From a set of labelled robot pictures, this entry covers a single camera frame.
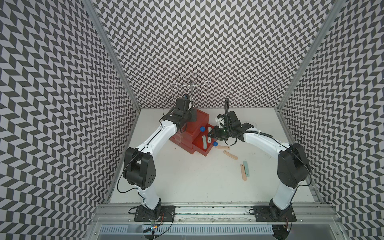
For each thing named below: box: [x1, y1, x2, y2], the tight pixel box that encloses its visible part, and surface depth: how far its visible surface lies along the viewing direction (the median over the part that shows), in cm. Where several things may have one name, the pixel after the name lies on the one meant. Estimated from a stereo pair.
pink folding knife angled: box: [222, 150, 238, 160], surface depth 98 cm
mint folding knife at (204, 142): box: [202, 135, 207, 150], surface depth 91 cm
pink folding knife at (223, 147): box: [215, 145, 231, 150], surface depth 99 cm
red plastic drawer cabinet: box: [170, 108, 217, 156], surface depth 87 cm
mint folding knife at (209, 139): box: [207, 126, 212, 144], surface depth 87 cm
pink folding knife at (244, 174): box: [240, 163, 248, 181], surface depth 88 cm
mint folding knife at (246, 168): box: [243, 160, 250, 177], surface depth 89 cm
